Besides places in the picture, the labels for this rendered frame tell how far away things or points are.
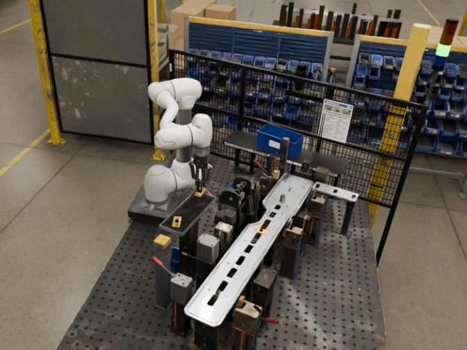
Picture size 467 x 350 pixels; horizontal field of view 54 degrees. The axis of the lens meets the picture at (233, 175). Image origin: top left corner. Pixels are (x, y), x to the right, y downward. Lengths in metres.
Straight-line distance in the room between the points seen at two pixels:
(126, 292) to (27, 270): 1.45
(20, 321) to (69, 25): 2.83
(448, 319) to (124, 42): 3.74
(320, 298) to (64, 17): 3.62
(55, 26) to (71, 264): 2.40
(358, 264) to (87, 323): 1.61
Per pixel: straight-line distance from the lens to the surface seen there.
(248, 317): 2.09
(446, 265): 4.38
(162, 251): 2.26
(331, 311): 2.66
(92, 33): 4.89
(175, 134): 2.18
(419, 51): 3.06
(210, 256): 2.34
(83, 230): 4.22
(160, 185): 2.95
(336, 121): 3.25
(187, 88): 2.75
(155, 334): 2.47
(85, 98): 5.19
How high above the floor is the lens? 2.64
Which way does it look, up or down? 32 degrees down
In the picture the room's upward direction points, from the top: 4 degrees clockwise
